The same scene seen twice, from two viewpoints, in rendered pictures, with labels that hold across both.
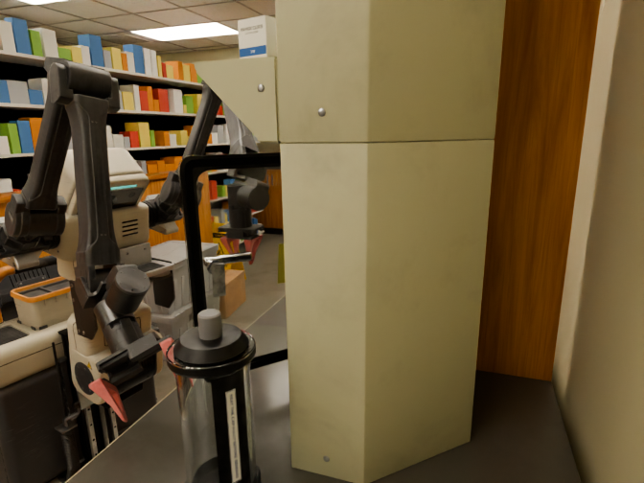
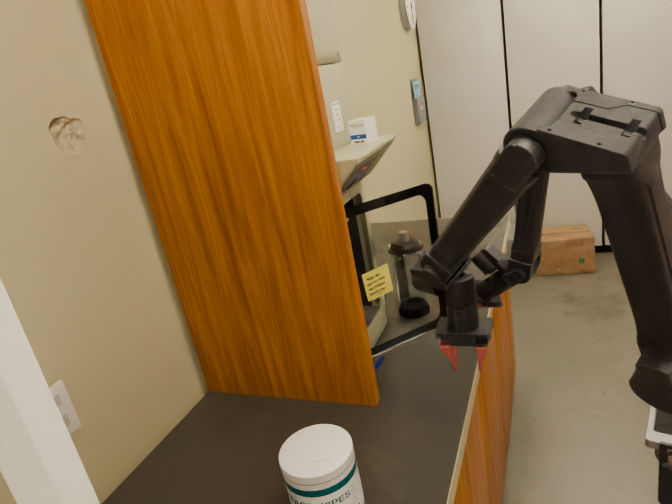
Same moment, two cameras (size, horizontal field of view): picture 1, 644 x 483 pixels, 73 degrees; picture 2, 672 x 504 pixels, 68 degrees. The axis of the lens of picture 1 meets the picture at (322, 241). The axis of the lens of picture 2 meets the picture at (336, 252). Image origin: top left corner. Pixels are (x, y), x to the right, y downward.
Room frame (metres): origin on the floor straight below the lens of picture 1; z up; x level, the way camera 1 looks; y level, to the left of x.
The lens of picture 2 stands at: (1.94, 0.09, 1.68)
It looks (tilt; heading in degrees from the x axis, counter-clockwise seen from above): 19 degrees down; 186
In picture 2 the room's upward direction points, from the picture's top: 11 degrees counter-clockwise
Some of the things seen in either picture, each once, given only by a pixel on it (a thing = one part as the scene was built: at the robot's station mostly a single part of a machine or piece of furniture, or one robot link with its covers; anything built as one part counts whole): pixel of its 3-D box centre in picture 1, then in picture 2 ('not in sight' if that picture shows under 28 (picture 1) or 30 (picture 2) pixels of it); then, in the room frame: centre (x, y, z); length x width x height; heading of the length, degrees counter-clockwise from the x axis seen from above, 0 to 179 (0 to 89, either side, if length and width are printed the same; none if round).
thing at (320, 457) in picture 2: not in sight; (323, 481); (1.24, -0.09, 1.02); 0.13 x 0.13 x 0.15
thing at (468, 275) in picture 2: not in sight; (456, 286); (1.08, 0.20, 1.27); 0.07 x 0.06 x 0.07; 38
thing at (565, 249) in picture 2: not in sight; (562, 249); (-1.72, 1.39, 0.14); 0.41 x 0.33 x 0.29; 77
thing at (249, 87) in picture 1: (287, 108); (359, 168); (0.71, 0.05, 1.46); 0.32 x 0.11 x 0.10; 161
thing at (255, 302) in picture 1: (272, 263); (392, 273); (0.76, 0.09, 1.19); 0.30 x 0.01 x 0.40; 120
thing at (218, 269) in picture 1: (218, 279); not in sight; (0.70, 0.18, 1.18); 0.02 x 0.02 x 0.06; 30
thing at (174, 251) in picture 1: (172, 274); not in sight; (2.81, 1.03, 0.49); 0.60 x 0.42 x 0.33; 161
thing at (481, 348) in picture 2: not in sight; (471, 349); (1.08, 0.22, 1.14); 0.07 x 0.07 x 0.09; 71
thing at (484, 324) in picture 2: not in sight; (462, 316); (1.08, 0.21, 1.21); 0.10 x 0.07 x 0.07; 71
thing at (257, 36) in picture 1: (264, 45); (363, 130); (0.65, 0.08, 1.54); 0.05 x 0.05 x 0.06; 56
